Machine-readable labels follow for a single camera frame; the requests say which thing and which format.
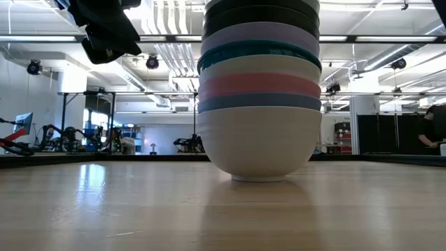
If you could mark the black bowl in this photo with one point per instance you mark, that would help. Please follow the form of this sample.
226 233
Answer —
259 2
259 14

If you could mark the black overhead frame bar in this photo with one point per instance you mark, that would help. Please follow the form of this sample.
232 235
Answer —
104 39

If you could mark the red shelf rack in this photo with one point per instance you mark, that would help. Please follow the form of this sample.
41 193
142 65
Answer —
343 137

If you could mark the black ceiling-hung camera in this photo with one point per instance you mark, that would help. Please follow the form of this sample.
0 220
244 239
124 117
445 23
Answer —
33 67
398 63
333 88
152 62

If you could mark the black table edge rail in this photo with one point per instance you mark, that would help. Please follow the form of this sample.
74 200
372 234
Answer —
69 158

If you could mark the large white bowl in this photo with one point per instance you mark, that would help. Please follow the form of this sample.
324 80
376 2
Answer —
259 143

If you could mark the computer monitor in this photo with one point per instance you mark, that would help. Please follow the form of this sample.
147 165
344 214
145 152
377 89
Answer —
23 122

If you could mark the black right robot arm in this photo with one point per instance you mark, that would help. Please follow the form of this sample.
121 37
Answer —
440 8

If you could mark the person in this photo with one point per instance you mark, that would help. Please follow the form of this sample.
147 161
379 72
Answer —
433 129

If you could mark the black metal table frame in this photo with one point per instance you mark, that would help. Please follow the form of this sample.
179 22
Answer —
113 118

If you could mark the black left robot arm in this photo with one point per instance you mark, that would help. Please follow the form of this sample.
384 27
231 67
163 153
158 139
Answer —
130 2

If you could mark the teal plate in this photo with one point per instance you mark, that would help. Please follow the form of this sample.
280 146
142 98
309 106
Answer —
244 49

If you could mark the black background robot arm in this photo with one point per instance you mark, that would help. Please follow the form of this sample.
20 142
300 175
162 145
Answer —
190 143
68 136

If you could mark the lavender bowl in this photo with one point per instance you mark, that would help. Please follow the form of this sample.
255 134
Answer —
259 32

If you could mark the cream white bowl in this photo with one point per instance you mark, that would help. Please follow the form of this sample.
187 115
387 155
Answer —
259 64

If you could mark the small grey desk lamp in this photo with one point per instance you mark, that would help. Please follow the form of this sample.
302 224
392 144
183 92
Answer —
153 148

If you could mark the black partition panel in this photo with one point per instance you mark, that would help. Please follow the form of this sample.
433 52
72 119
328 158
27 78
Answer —
386 134

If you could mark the pink bowl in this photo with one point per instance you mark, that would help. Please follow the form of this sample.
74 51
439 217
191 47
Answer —
259 83

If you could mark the blue plastic plate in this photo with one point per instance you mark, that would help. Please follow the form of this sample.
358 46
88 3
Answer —
259 100

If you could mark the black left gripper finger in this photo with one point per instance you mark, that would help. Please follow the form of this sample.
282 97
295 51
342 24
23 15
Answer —
115 43
99 54

